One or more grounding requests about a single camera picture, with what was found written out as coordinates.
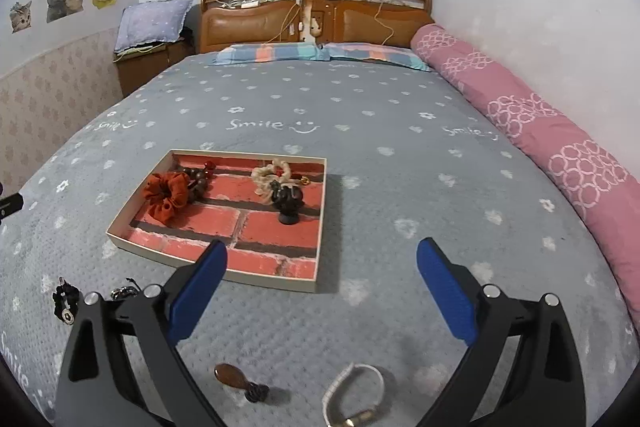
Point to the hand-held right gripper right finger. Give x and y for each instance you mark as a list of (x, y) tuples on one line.
[(447, 292)]

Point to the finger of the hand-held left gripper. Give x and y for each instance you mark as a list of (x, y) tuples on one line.
[(10, 205)]

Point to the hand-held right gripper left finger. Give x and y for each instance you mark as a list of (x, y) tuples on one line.
[(195, 297)]

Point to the brick-pattern tray box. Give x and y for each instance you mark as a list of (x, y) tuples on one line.
[(270, 232)]

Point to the rust orange scrunchie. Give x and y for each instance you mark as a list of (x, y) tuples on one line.
[(167, 197)]

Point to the black claw hair clip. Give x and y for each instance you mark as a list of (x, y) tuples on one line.
[(290, 202)]

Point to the beige flower scrunchie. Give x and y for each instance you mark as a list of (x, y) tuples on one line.
[(262, 174)]

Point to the small silver hair clip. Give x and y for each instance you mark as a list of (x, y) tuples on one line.
[(122, 292)]

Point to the brown wooden hair clip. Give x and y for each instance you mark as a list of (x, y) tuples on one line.
[(230, 374)]

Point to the grey flower bedspread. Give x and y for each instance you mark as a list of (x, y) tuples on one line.
[(400, 157)]

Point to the tabby kitten sticker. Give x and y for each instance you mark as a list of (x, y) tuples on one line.
[(22, 17)]

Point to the wooden nightstand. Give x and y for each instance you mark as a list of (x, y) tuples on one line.
[(145, 72)]

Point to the pink rolled quilt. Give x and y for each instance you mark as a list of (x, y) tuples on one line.
[(525, 107)]

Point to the blue dotted cushion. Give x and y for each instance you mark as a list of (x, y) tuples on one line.
[(155, 22)]

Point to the striped pastel pillow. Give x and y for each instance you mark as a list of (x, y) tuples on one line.
[(375, 55), (270, 53)]

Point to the wooden bed headboard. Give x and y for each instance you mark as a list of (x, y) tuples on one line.
[(230, 27)]

